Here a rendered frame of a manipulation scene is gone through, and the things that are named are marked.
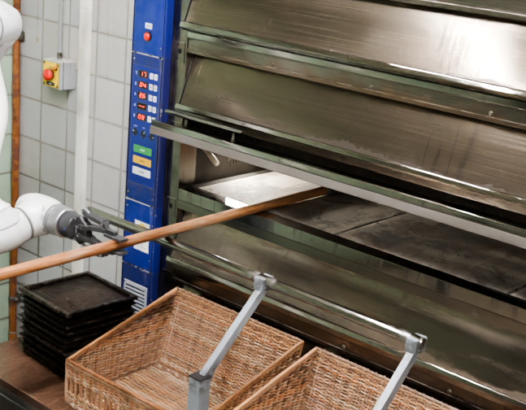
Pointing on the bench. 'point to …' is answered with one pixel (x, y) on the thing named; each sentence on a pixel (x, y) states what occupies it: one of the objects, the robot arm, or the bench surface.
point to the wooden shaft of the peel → (149, 236)
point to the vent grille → (136, 294)
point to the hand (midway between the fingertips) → (115, 243)
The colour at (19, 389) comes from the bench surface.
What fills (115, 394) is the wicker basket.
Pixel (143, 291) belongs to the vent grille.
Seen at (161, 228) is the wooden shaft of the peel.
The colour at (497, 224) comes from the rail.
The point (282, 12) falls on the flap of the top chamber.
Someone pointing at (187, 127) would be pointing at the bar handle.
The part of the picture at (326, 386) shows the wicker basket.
